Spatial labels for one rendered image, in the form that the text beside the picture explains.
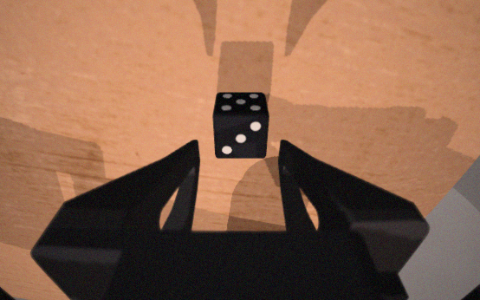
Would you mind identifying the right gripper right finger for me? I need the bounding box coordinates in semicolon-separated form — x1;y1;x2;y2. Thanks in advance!
278;140;430;274

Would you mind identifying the black die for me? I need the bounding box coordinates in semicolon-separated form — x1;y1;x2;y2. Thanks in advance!
212;92;269;159

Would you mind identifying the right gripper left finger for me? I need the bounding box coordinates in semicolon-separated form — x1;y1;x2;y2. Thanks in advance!
49;140;200;230

